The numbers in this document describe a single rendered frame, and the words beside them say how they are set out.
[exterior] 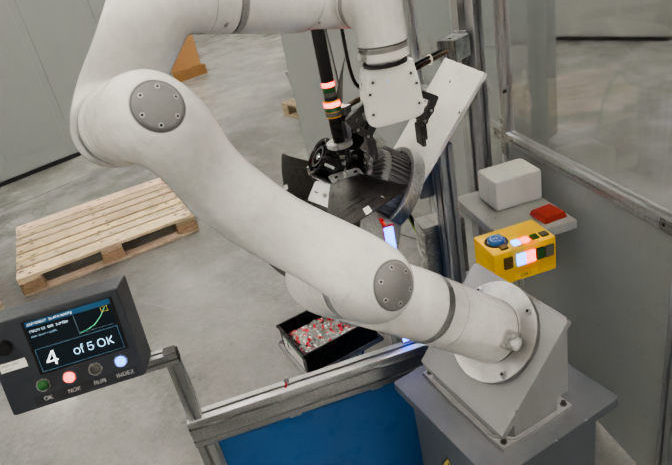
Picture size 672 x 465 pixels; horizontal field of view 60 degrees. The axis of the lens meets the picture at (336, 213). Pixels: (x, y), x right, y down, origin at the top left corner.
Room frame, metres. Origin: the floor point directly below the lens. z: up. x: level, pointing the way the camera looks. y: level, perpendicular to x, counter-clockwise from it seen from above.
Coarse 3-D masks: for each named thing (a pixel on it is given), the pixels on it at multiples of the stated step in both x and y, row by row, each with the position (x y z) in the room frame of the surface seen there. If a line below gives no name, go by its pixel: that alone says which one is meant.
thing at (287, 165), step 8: (288, 160) 1.79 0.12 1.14; (296, 160) 1.74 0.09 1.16; (304, 160) 1.69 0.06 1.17; (288, 168) 1.79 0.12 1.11; (296, 168) 1.74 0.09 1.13; (304, 168) 1.69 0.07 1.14; (288, 176) 1.79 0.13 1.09; (296, 176) 1.74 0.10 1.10; (304, 176) 1.70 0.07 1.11; (288, 184) 1.79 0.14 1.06; (296, 184) 1.74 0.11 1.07; (304, 184) 1.71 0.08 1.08; (312, 184) 1.67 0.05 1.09; (296, 192) 1.75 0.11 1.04; (304, 192) 1.71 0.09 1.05
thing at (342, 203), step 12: (348, 180) 1.42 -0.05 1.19; (360, 180) 1.40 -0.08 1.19; (372, 180) 1.38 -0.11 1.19; (384, 180) 1.36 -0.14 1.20; (336, 192) 1.37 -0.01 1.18; (348, 192) 1.34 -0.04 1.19; (360, 192) 1.32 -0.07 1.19; (372, 192) 1.30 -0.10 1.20; (384, 192) 1.27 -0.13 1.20; (396, 192) 1.24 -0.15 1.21; (336, 204) 1.32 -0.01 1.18; (348, 204) 1.29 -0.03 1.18; (360, 204) 1.27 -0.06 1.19; (372, 204) 1.24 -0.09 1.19; (336, 216) 1.27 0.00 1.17; (348, 216) 1.24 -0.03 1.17; (360, 216) 1.22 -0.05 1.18
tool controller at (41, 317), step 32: (96, 288) 1.02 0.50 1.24; (128, 288) 1.07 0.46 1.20; (0, 320) 0.96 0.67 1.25; (32, 320) 0.96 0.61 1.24; (64, 320) 0.96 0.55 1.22; (96, 320) 0.96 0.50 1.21; (128, 320) 0.98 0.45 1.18; (0, 352) 0.92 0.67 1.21; (32, 352) 0.94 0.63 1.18; (64, 352) 0.94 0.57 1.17; (96, 352) 0.94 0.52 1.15; (128, 352) 0.95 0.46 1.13; (32, 384) 0.92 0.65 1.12; (64, 384) 0.92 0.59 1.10; (96, 384) 0.93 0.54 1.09
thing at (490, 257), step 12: (504, 228) 1.21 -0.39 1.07; (516, 228) 1.20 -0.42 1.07; (528, 228) 1.18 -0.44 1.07; (540, 228) 1.17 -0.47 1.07; (480, 240) 1.18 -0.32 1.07; (540, 240) 1.12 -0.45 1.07; (552, 240) 1.13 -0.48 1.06; (480, 252) 1.16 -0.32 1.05; (492, 252) 1.11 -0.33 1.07; (504, 252) 1.11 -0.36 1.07; (516, 252) 1.11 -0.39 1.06; (480, 264) 1.17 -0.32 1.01; (492, 264) 1.11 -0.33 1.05; (516, 264) 1.11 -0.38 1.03; (528, 264) 1.12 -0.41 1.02; (540, 264) 1.12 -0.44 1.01; (552, 264) 1.13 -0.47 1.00; (504, 276) 1.10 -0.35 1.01; (516, 276) 1.11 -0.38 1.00; (528, 276) 1.12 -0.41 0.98
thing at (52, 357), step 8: (56, 344) 0.94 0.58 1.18; (40, 352) 0.94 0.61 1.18; (48, 352) 0.94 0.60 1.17; (56, 352) 0.94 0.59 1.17; (40, 360) 0.93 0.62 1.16; (48, 360) 0.93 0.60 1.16; (56, 360) 0.93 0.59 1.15; (64, 360) 0.94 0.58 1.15; (48, 368) 0.93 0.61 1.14; (56, 368) 0.93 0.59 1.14
